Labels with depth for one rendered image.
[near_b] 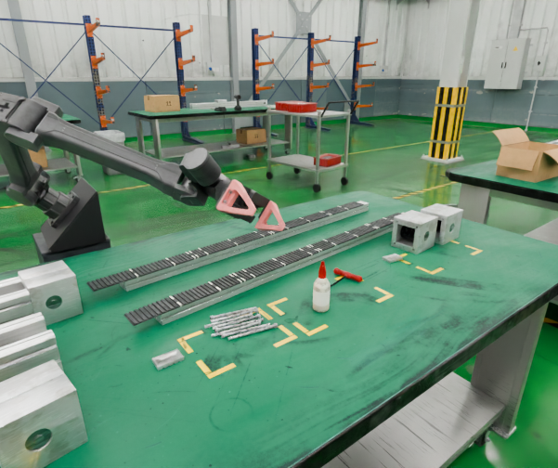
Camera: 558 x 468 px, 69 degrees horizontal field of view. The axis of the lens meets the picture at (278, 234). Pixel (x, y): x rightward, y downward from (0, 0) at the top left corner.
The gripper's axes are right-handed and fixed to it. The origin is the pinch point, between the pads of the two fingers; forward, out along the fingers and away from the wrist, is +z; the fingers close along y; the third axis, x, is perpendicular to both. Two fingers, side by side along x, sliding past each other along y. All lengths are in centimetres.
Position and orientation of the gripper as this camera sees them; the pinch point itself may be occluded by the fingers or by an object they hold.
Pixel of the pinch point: (266, 218)
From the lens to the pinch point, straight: 79.3
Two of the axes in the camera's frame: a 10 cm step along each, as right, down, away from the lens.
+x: -5.1, 8.6, 0.7
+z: 6.4, 4.4, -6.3
